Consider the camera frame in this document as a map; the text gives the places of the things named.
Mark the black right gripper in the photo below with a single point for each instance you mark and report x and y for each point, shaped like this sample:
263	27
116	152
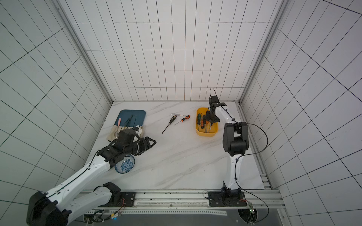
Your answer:
211	117

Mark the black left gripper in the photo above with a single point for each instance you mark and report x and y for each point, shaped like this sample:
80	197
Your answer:
144	147

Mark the green black screwdriver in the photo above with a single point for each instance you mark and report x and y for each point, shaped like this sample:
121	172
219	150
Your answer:
199	119

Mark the small orange black screwdriver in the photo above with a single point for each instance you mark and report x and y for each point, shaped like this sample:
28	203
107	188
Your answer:
183	119

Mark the long brown black screwdriver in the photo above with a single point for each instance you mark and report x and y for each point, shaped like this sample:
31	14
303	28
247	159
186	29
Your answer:
170	122

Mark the black yellow deli screwdriver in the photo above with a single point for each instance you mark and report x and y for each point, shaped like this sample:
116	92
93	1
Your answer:
205	121

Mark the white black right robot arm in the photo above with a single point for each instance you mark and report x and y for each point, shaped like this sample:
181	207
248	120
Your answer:
235	143

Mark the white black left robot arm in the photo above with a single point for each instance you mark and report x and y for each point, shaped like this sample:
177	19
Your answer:
60	205

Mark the yellow plastic storage box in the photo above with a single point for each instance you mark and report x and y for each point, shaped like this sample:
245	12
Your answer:
200	131

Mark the black chopstick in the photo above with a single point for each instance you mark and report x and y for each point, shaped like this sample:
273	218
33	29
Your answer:
127	123

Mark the dark teal tray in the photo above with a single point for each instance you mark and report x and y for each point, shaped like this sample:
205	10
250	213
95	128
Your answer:
138	119

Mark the blue patterned plate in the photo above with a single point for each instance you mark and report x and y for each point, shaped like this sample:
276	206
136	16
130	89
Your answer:
126	165

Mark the beige cloth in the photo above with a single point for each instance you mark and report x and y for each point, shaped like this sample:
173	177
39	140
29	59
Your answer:
116	129

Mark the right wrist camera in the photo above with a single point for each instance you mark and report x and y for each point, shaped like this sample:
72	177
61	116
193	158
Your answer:
213	100

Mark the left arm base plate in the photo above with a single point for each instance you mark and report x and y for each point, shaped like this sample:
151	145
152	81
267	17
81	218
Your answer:
125	199

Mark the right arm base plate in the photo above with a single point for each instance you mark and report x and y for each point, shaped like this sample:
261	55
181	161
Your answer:
233	198

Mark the aluminium mounting rail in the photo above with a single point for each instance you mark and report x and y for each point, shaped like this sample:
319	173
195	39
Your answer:
187	202

